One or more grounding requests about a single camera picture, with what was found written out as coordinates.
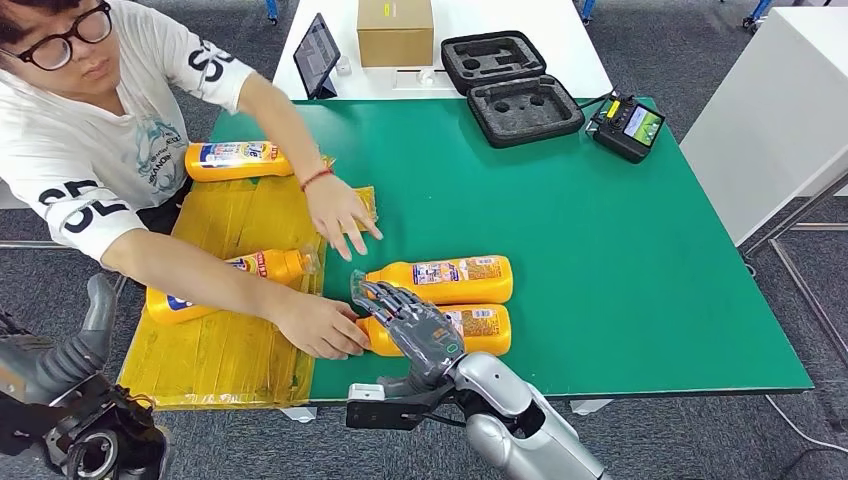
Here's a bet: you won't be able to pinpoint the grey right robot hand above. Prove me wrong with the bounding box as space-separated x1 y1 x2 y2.
349 279 467 399

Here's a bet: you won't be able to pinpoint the person's right hand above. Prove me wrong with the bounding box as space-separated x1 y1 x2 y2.
271 291 372 362

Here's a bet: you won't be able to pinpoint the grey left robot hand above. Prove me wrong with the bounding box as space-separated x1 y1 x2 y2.
0 273 121 407

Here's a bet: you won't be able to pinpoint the person's left hand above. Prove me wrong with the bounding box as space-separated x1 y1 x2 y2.
304 173 384 262

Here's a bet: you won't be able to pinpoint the orange detergent bottle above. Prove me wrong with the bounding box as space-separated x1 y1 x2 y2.
356 303 513 358
184 140 296 183
362 255 515 306
145 248 323 326

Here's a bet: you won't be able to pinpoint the flat yellow plastic bag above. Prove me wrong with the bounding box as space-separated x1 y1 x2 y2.
317 187 379 233

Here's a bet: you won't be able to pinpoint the stack of yellow plastic sheets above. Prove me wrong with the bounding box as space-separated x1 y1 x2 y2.
117 175 327 411

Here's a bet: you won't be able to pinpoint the black tablet on stand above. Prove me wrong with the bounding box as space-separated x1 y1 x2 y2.
294 13 342 101

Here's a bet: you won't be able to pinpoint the flat white package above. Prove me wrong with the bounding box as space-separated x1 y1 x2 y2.
392 67 455 92

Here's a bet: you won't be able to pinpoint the brown cardboard box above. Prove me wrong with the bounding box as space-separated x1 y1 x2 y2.
356 0 435 69

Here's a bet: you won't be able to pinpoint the black foam-lined case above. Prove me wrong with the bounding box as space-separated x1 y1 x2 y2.
440 31 587 150

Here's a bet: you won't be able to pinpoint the person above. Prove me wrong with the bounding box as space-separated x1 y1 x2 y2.
0 0 384 362

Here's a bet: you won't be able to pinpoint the black remote controller with screen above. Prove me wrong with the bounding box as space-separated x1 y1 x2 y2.
591 94 666 165

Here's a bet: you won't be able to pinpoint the black glasses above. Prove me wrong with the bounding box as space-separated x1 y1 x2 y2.
0 0 114 73

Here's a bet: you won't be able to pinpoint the white cabinet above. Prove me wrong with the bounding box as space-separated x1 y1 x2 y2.
680 6 848 248

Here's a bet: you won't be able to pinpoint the red bracelet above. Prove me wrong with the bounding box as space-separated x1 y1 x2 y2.
299 166 335 193

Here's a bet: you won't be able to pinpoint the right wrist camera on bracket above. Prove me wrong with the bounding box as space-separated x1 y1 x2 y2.
345 382 458 432

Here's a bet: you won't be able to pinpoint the metal chair frame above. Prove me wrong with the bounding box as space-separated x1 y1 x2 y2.
0 238 130 299

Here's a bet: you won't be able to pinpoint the white floor cable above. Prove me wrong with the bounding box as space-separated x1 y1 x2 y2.
765 395 848 455

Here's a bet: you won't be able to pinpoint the metal table frame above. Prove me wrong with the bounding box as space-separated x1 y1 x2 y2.
741 172 848 366

